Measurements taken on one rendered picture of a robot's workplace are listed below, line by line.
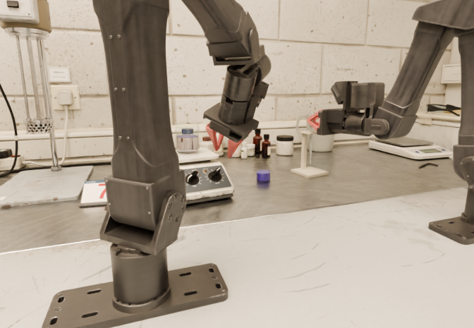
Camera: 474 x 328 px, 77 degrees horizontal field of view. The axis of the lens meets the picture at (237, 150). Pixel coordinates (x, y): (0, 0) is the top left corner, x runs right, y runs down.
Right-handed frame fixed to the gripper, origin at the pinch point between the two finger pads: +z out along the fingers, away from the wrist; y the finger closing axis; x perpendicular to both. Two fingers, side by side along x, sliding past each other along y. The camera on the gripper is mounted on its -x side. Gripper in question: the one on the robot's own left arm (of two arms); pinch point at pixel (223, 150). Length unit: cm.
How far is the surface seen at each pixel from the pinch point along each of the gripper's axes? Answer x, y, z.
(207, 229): 17.3, -8.2, 3.2
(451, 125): -87, -54, 8
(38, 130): 15.8, 44.1, 10.5
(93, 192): 19.1, 20.7, 13.5
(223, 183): 1.8, -2.6, 7.3
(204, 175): 3.1, 2.2, 7.3
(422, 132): -94, -48, 18
